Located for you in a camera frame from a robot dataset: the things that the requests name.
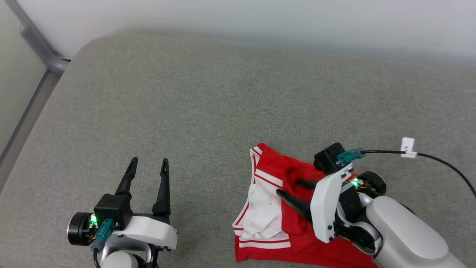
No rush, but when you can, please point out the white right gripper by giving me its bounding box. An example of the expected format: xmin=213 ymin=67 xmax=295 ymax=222
xmin=276 ymin=164 xmax=387 ymax=255

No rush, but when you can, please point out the teal right cable connector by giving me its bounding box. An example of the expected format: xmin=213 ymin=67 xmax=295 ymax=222
xmin=336 ymin=147 xmax=366 ymax=166

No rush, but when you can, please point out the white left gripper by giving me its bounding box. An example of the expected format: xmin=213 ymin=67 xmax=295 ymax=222
xmin=67 ymin=157 xmax=178 ymax=251

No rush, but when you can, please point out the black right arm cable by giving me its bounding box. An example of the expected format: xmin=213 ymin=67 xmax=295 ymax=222
xmin=361 ymin=150 xmax=476 ymax=198

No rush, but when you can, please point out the teal cable connector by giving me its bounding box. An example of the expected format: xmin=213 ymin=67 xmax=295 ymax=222
xmin=336 ymin=147 xmax=366 ymax=166
xmin=91 ymin=218 xmax=115 ymax=253

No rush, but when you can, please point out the white cable label tag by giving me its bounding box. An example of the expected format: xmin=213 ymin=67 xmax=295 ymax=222
xmin=401 ymin=137 xmax=418 ymax=159

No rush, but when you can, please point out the grey metal frame rail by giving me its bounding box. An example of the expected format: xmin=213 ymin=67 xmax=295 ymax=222
xmin=0 ymin=0 xmax=72 ymax=183

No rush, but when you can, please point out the teal left cable connector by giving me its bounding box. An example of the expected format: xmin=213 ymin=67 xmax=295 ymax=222
xmin=91 ymin=218 xmax=115 ymax=253

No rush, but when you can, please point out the red and white garment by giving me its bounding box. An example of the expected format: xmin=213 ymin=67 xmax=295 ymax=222
xmin=232 ymin=143 xmax=378 ymax=268

